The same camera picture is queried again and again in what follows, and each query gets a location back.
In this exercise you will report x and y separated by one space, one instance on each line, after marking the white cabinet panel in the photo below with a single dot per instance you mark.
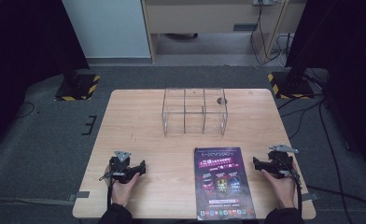
106 28

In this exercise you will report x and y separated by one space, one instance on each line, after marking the person's right hand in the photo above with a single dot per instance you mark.
284 191

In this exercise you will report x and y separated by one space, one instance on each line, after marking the light wooden desk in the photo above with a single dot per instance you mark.
203 17

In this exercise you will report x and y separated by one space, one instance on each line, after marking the clear acrylic compartment box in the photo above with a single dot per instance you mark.
194 112

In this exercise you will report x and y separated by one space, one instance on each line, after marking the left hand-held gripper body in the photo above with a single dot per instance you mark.
119 166

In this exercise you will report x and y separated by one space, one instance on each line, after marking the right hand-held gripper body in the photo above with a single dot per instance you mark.
280 161

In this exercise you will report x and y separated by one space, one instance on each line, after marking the black stand with striped base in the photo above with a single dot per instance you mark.
291 85
78 87

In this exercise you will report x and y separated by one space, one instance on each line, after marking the grey power strip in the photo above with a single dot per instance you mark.
263 2

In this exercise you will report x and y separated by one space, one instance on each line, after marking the dark curtain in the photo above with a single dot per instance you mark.
25 46
346 46

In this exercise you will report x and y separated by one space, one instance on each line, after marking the purple printed magazine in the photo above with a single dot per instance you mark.
223 183

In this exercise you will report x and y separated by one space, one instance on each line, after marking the grey tape strip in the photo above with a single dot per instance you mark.
310 196
78 195

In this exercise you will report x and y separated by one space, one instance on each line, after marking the person's left hand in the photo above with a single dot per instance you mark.
122 191

